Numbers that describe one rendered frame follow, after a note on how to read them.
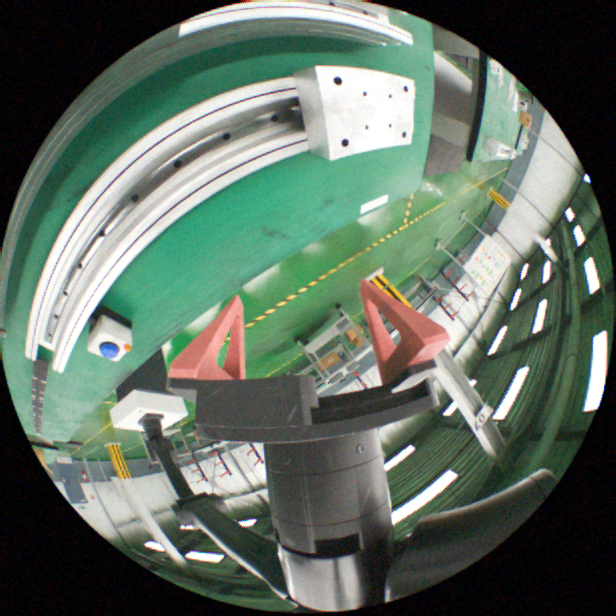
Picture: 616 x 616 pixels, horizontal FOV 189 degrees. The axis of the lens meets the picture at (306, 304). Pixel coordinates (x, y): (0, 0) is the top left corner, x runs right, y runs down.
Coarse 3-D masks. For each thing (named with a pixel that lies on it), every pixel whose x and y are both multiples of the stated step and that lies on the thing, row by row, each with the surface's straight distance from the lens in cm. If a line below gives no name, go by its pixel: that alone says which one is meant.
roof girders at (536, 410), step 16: (560, 240) 1414; (560, 256) 1129; (560, 272) 981; (560, 288) 888; (560, 304) 799; (560, 320) 753; (560, 336) 716; (560, 352) 672; (544, 384) 560; (544, 400) 573; (528, 416) 515; (528, 432) 523; (512, 448) 476; (480, 480) 445; (496, 480) 481; (480, 496) 467; (144, 560) 1123; (208, 576) 721
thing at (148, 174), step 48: (240, 96) 22; (288, 96) 24; (144, 144) 21; (192, 144) 25; (240, 144) 26; (288, 144) 24; (96, 192) 23; (144, 192) 24; (192, 192) 22; (96, 240) 28; (144, 240) 23; (48, 288) 31; (96, 288) 28; (48, 336) 45
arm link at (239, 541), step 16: (176, 512) 44; (192, 512) 41; (208, 512) 37; (224, 512) 46; (208, 528) 33; (224, 528) 31; (240, 528) 30; (224, 544) 28; (240, 544) 26; (256, 544) 25; (272, 544) 24; (240, 560) 26; (256, 560) 23; (272, 560) 22; (272, 576) 20; (288, 592) 19
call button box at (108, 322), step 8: (104, 312) 41; (112, 312) 43; (88, 320) 43; (96, 320) 43; (104, 320) 40; (112, 320) 42; (120, 320) 43; (128, 320) 44; (96, 328) 41; (104, 328) 39; (112, 328) 40; (120, 328) 42; (128, 328) 43; (88, 336) 46; (96, 336) 40; (104, 336) 40; (112, 336) 40; (120, 336) 41; (128, 336) 42; (88, 344) 45; (96, 344) 42; (104, 344) 41; (112, 344) 41; (120, 344) 42; (96, 352) 45; (120, 352) 44
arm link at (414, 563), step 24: (528, 480) 10; (552, 480) 10; (480, 504) 10; (504, 504) 9; (528, 504) 9; (432, 528) 9; (456, 528) 9; (480, 528) 9; (504, 528) 9; (408, 552) 9; (432, 552) 9; (456, 552) 9; (480, 552) 9; (408, 576) 9; (432, 576) 9
